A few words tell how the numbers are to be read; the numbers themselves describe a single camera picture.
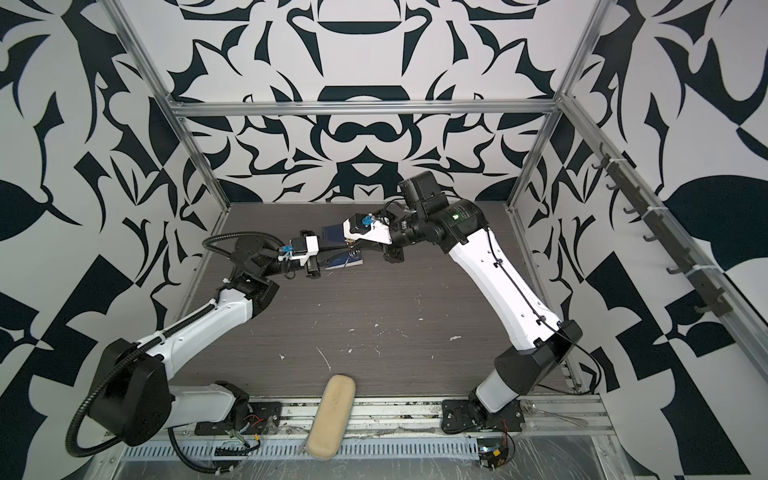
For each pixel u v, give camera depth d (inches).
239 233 19.3
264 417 29.2
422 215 20.1
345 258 24.9
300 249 21.5
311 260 24.0
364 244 24.6
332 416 28.5
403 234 21.7
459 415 29.3
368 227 20.4
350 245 25.0
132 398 15.9
